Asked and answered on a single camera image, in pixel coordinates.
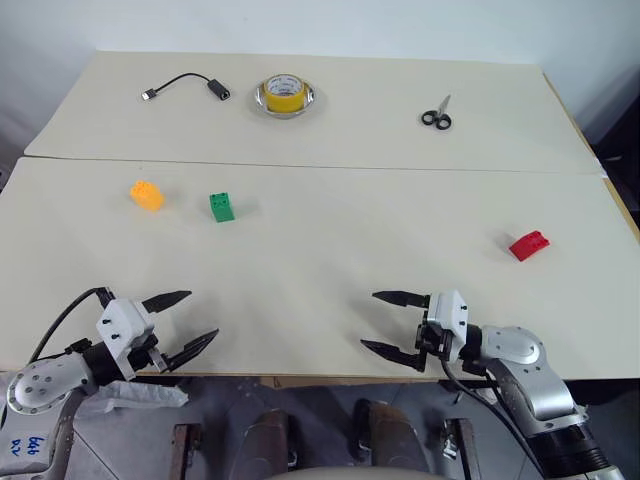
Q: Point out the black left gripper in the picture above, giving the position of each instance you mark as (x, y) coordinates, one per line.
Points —
(160, 361)

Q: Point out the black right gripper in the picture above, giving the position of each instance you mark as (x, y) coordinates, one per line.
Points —
(430, 342)

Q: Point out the crumpled white cloth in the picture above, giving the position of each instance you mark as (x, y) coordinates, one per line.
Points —
(135, 396)

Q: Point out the cream table cover sheet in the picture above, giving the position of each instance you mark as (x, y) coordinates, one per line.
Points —
(360, 100)
(320, 270)

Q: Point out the green toy brick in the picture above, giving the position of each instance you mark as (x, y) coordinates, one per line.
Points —
(222, 209)

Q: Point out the orange toy brick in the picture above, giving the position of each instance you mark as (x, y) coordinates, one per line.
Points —
(147, 196)

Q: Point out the red toy brick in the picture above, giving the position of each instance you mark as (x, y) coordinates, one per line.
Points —
(529, 246)

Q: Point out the clear glass bowl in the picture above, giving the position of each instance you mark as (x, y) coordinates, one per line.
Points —
(311, 99)

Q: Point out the yellow tape roll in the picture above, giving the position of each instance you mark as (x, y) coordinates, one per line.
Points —
(285, 100)

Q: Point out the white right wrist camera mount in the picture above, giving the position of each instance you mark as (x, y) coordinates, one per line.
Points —
(450, 310)

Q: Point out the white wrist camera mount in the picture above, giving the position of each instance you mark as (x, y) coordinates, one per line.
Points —
(122, 325)
(450, 310)

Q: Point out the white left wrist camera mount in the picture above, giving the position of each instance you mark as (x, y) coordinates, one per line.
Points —
(122, 325)

